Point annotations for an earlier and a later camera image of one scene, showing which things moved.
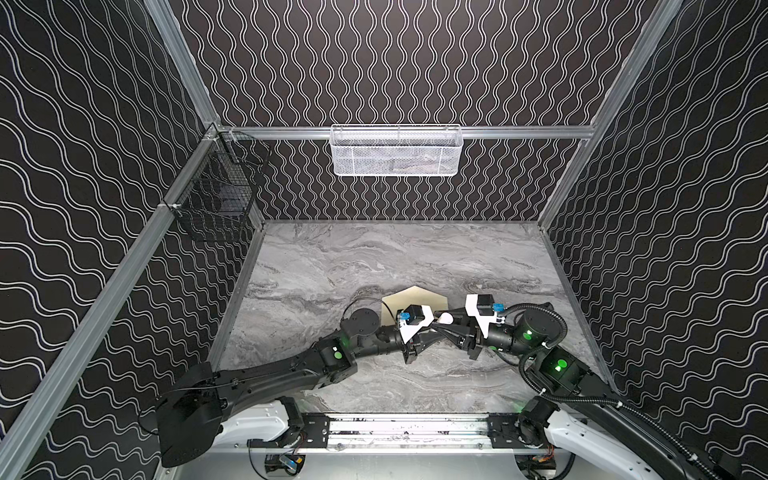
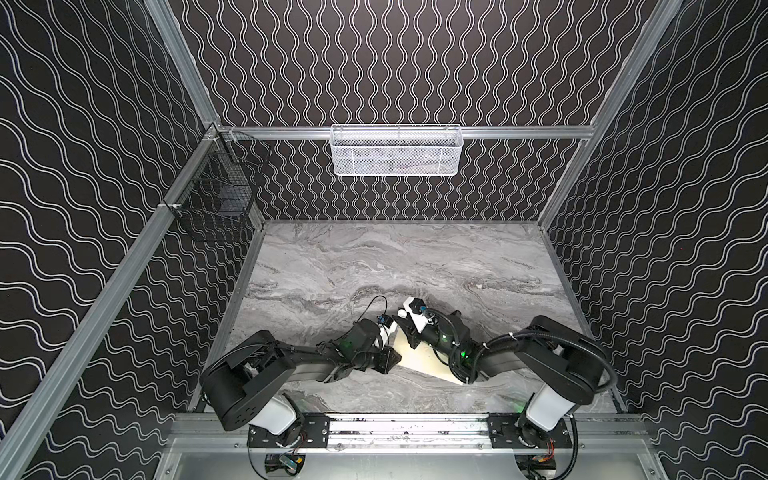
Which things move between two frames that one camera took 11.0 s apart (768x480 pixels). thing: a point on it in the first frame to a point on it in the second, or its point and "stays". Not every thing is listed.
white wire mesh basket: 396,150 stays
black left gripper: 414,339 to 386,359
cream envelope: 413,295 to 424,357
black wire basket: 216,203 stays
